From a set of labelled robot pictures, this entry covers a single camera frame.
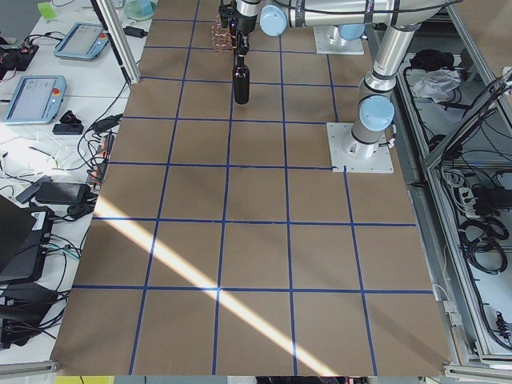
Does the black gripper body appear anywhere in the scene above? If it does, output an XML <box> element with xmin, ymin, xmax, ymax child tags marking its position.
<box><xmin>231</xmin><ymin>23</ymin><xmax>251</xmax><ymax>56</ymax></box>

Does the dark wine bottle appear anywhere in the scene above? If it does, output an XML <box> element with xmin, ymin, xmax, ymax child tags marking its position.
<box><xmin>232</xmin><ymin>55</ymin><xmax>250</xmax><ymax>105</ymax></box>

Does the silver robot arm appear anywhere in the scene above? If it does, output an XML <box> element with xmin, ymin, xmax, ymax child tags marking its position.
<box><xmin>342</xmin><ymin>23</ymin><xmax>421</xmax><ymax>159</ymax></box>
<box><xmin>218</xmin><ymin>0</ymin><xmax>456</xmax><ymax>40</ymax></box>

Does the green glass bowl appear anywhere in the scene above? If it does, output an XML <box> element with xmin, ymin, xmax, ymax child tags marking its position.
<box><xmin>123</xmin><ymin>0</ymin><xmax>157</xmax><ymax>22</ymax></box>

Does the blue teach pendant upper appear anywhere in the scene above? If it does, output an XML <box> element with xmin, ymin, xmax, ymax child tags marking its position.
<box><xmin>54</xmin><ymin>22</ymin><xmax>108</xmax><ymax>61</ymax></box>

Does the blue teach pendant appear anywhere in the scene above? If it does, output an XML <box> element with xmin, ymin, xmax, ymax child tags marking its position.
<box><xmin>54</xmin><ymin>22</ymin><xmax>108</xmax><ymax>61</ymax></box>
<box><xmin>4</xmin><ymin>75</ymin><xmax>67</xmax><ymax>125</ymax></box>

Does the black power strip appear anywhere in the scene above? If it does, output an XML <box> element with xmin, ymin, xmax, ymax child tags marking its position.
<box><xmin>86</xmin><ymin>133</ymin><xmax>115</xmax><ymax>189</ymax></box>

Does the crumpled white cloth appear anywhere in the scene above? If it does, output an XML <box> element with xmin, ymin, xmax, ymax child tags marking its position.
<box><xmin>411</xmin><ymin>69</ymin><xmax>461</xmax><ymax>103</ymax></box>

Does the blue teach pendant lower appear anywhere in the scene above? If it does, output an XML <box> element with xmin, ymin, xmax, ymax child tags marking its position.
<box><xmin>4</xmin><ymin>75</ymin><xmax>67</xmax><ymax>125</ymax></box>

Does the black power adapter brick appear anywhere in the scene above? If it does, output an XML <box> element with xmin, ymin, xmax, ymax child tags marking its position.
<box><xmin>34</xmin><ymin>182</ymin><xmax>90</xmax><ymax>205</ymax></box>

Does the black laptop computer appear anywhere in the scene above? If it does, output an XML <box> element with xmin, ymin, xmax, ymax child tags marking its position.
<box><xmin>1</xmin><ymin>197</ymin><xmax>54</xmax><ymax>285</ymax></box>

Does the copper wire wine basket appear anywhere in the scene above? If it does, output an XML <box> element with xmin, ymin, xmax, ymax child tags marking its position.
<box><xmin>211</xmin><ymin>15</ymin><xmax>233</xmax><ymax>52</ymax></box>

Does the aluminium frame post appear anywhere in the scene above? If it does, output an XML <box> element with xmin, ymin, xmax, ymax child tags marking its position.
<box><xmin>90</xmin><ymin>0</ymin><xmax>141</xmax><ymax>84</ymax></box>

